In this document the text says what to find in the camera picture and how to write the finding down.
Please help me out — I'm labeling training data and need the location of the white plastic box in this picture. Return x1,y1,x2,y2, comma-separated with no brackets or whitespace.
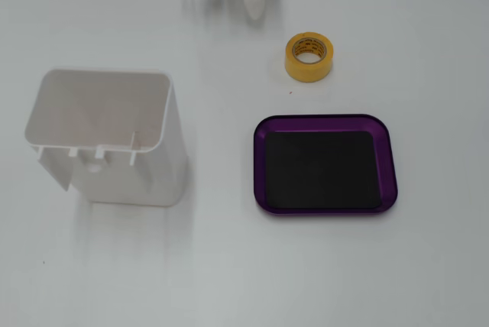
24,68,189,208

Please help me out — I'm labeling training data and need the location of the yellow tape roll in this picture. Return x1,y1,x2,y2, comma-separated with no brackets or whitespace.
284,31,335,83

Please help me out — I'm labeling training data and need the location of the black tray mat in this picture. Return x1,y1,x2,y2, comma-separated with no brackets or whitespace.
264,130,384,209

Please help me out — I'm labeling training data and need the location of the purple metal tray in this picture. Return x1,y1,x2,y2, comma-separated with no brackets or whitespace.
253,113,399,216

